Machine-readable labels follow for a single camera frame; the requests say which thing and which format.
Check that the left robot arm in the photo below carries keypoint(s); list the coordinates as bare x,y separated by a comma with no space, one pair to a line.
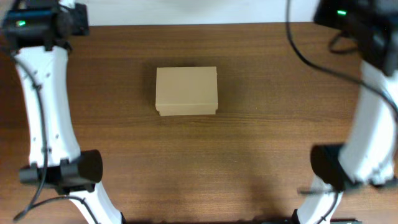
37,35

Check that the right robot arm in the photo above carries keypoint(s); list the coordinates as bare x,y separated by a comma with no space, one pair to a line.
367,157

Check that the brown cardboard box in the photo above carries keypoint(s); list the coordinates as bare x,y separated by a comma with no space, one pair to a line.
186,91

